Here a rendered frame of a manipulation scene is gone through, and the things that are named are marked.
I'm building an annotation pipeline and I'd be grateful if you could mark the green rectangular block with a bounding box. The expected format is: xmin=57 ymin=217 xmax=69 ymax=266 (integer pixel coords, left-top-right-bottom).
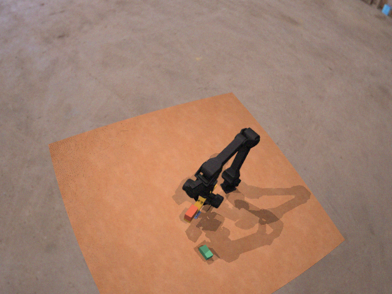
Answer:
xmin=199 ymin=245 xmax=213 ymax=260

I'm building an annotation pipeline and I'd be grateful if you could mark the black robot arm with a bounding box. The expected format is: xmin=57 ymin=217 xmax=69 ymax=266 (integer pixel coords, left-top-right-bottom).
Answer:
xmin=184 ymin=127 xmax=260 ymax=198

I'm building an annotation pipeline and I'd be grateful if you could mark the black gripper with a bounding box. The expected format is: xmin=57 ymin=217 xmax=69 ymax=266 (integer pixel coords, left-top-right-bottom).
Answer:
xmin=182 ymin=179 xmax=224 ymax=208

